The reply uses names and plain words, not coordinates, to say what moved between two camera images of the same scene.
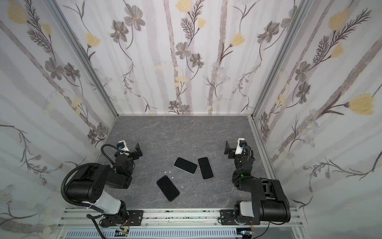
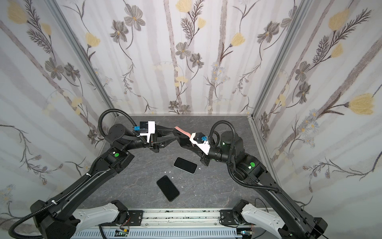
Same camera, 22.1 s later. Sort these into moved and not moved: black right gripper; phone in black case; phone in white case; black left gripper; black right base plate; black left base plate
Moved: black right gripper; black left gripper
Not moved: black left base plate; phone in black case; black right base plate; phone in white case
